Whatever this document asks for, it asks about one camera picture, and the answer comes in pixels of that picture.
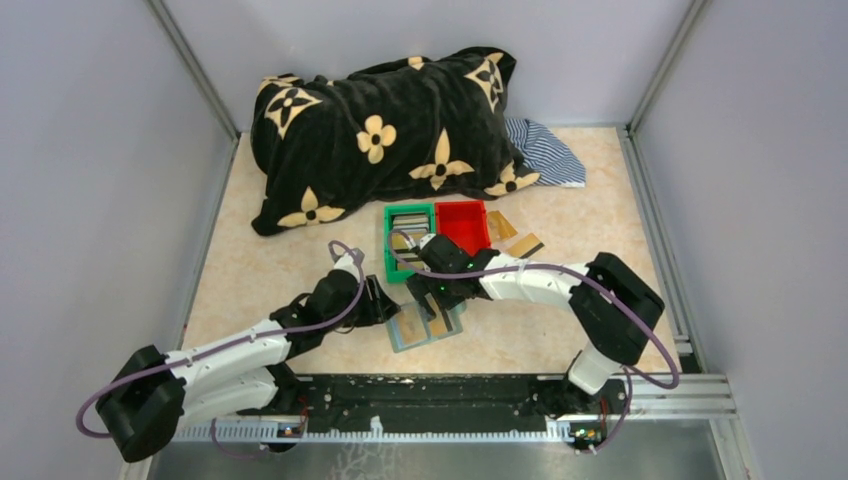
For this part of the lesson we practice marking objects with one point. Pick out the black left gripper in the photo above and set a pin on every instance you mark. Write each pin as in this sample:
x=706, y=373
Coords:
x=379, y=307

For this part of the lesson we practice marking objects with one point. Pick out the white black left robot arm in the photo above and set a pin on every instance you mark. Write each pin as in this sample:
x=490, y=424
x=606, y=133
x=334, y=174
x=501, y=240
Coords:
x=158, y=394

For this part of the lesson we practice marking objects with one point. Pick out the red plastic bin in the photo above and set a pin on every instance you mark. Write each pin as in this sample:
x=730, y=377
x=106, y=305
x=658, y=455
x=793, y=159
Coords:
x=465, y=223

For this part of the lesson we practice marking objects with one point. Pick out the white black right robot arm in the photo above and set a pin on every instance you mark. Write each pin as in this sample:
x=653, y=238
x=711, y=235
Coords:
x=617, y=310

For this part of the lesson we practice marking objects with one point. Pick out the gold card with stripe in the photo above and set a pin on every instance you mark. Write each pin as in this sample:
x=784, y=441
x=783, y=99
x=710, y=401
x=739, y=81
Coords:
x=526, y=247

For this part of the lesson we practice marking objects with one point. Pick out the gold card in holder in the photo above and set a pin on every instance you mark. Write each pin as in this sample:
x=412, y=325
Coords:
x=445, y=323

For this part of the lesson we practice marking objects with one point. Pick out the mint green card holder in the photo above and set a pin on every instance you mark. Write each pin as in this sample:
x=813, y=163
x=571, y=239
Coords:
x=408, y=328

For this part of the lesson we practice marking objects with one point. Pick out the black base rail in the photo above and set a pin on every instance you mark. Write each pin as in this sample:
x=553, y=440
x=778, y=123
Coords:
x=428, y=404

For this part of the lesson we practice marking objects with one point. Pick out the black floral blanket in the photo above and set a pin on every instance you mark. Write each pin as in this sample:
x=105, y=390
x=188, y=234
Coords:
x=413, y=128

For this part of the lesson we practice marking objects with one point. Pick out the green plastic bin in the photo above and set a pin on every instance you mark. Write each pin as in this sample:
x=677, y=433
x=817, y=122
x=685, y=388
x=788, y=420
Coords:
x=395, y=272

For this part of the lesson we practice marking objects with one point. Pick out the gold patterned card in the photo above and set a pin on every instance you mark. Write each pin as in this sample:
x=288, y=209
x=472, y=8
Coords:
x=499, y=228

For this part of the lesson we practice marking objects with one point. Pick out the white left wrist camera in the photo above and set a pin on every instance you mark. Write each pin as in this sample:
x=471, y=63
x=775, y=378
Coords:
x=350, y=262

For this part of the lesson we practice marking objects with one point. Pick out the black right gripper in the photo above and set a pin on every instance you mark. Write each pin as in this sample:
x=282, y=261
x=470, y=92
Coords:
x=422, y=286

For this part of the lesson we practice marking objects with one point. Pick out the blue white striped cloth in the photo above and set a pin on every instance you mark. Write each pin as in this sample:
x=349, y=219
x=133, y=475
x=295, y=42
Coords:
x=546, y=154

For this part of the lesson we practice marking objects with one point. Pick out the stack of cards in bin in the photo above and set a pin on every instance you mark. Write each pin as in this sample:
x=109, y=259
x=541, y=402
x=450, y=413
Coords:
x=412, y=225

